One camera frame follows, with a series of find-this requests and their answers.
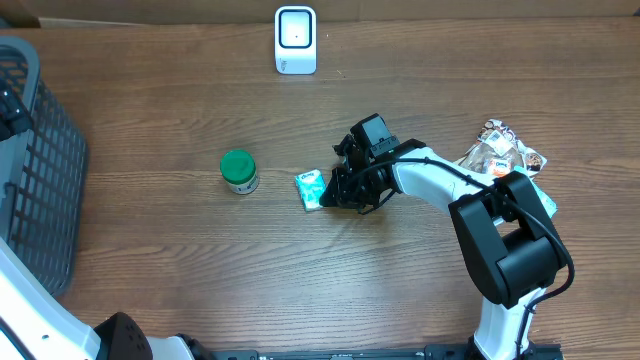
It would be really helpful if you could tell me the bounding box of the teal snack packet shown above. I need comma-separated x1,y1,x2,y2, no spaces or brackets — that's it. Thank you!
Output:
513,165,558,218

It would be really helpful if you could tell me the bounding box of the green lid Knorr jar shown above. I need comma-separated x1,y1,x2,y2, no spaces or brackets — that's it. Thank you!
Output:
220,149,259,195

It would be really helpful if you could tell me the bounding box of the small green white box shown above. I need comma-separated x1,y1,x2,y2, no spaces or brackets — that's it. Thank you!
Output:
294,169,326,212

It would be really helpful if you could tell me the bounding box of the orange tissue packet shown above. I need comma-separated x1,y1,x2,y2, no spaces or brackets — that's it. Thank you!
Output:
484,158,513,177

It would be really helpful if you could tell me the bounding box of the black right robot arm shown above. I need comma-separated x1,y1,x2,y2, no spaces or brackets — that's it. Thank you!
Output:
319,113,575,359

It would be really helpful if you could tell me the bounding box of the black mesh basket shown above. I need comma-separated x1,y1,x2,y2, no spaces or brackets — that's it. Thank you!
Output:
1,36,89,296

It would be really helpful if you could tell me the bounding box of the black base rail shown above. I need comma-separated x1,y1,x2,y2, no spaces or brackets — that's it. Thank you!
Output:
214,344,564,360

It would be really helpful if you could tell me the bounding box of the white barcode scanner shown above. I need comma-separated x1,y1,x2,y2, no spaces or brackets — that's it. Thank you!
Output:
274,5,317,75

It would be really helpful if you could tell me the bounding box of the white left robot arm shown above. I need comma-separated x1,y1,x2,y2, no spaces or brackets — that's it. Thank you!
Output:
1,81,194,359

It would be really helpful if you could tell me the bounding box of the beige resealable pouch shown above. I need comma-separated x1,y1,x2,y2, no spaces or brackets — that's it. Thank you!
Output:
455,119,547,177

